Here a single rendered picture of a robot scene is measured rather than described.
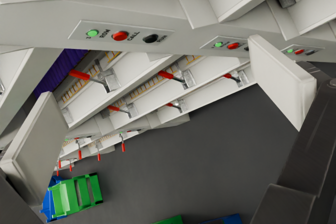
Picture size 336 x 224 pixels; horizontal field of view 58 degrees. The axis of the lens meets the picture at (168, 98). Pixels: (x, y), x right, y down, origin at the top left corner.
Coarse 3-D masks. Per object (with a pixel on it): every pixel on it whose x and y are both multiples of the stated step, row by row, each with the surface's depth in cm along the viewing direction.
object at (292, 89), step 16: (256, 48) 18; (272, 48) 16; (256, 64) 19; (272, 64) 16; (288, 64) 14; (256, 80) 19; (272, 80) 16; (288, 80) 14; (304, 80) 13; (272, 96) 17; (288, 96) 15; (304, 96) 13; (288, 112) 15; (304, 112) 14
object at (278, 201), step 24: (312, 120) 11; (312, 144) 10; (288, 168) 9; (312, 168) 9; (264, 192) 8; (288, 192) 8; (312, 192) 8; (264, 216) 8; (288, 216) 7; (312, 216) 8
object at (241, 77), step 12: (228, 72) 86; (240, 72) 83; (216, 84) 92; (228, 84) 88; (240, 84) 84; (192, 96) 100; (204, 96) 96; (216, 96) 93; (168, 108) 111; (180, 108) 103; (192, 108) 102; (156, 120) 115; (168, 120) 113
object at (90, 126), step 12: (12, 120) 86; (24, 120) 88; (144, 120) 113; (180, 120) 123; (12, 132) 85; (72, 132) 95; (84, 132) 98; (96, 132) 101; (108, 132) 107; (0, 144) 83
